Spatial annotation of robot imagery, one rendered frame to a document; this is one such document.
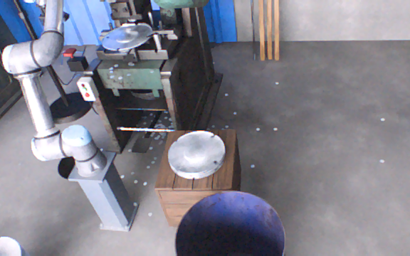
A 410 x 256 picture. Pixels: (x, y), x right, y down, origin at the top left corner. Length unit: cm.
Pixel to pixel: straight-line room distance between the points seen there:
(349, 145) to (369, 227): 57
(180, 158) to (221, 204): 37
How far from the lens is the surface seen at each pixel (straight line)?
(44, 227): 238
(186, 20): 235
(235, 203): 159
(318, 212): 205
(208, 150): 183
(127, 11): 206
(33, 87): 173
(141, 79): 211
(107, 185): 187
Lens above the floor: 170
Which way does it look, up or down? 41 degrees down
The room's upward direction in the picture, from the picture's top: 11 degrees counter-clockwise
